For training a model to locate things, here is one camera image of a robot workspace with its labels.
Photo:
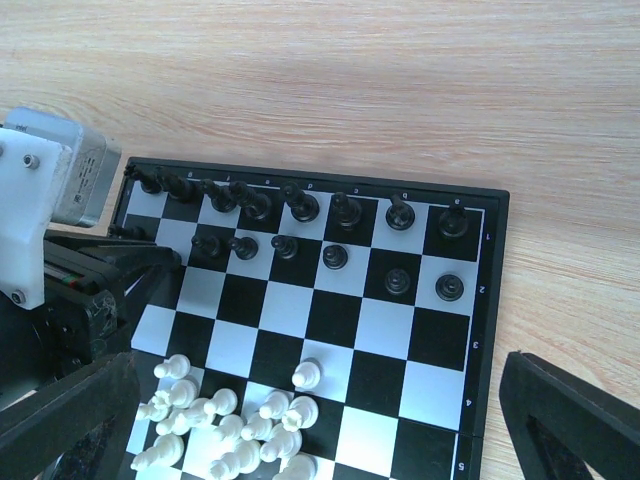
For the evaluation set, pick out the white pawn standing alone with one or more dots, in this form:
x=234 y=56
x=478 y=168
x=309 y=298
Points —
x=307 y=375

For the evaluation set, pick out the folding black white chessboard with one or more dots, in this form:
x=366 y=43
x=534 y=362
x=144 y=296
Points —
x=405 y=381

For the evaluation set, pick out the black pawn c file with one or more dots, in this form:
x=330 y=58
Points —
x=334 y=257

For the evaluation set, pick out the black pawn d file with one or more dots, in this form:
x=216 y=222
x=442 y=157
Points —
x=285 y=247

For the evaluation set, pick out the black king at e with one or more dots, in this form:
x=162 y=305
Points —
x=256 y=206

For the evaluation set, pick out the black pawn h file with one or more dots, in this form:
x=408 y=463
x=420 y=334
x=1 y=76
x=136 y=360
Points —
x=129 y=233

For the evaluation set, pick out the black knight at b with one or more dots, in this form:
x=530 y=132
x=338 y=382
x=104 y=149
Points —
x=400 y=215

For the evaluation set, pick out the black pawn b file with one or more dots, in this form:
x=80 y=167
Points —
x=397 y=281

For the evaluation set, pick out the black knight at g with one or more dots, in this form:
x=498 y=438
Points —
x=177 y=187

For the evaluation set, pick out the black rook at a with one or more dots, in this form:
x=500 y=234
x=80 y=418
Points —
x=453 y=223

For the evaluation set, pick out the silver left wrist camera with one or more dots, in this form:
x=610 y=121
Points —
x=94 y=161

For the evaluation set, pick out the black pawn e file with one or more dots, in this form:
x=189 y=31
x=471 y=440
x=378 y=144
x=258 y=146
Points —
x=245 y=248

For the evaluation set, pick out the pile of white chess pieces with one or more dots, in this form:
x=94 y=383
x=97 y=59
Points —
x=183 y=431

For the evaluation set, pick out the black pawn a file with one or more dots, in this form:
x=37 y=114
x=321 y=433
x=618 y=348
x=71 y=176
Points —
x=449 y=287

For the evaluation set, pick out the black rook at h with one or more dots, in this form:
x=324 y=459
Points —
x=148 y=181

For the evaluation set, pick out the black bishop at f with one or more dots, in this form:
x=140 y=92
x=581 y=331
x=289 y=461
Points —
x=219 y=196

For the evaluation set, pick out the black bishop at c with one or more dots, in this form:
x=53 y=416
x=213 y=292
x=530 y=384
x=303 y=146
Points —
x=345 y=211

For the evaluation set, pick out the black pawn f file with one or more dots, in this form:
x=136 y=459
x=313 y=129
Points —
x=209 y=246

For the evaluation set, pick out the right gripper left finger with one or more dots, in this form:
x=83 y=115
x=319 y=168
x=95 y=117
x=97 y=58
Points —
x=80 y=424

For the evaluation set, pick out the black queen at d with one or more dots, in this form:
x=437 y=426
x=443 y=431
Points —
x=304 y=207

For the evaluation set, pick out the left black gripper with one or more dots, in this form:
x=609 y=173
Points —
x=95 y=291

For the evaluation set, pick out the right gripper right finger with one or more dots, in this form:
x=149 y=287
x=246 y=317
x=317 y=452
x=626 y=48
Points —
x=562 y=427

